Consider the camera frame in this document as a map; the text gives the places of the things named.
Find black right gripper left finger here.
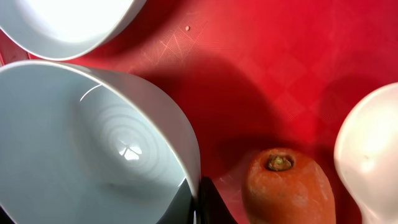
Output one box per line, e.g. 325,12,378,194
157,179,196,224

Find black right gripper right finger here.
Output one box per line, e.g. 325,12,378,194
198,176,237,224

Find light blue bowl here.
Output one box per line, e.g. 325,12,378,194
1,60,201,223

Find orange carrot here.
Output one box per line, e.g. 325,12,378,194
241,147,336,224

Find red serving tray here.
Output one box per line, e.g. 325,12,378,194
1,1,397,223

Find white plastic spoon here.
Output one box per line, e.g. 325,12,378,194
334,83,397,224

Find light blue plate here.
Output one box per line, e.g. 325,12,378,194
1,0,146,61

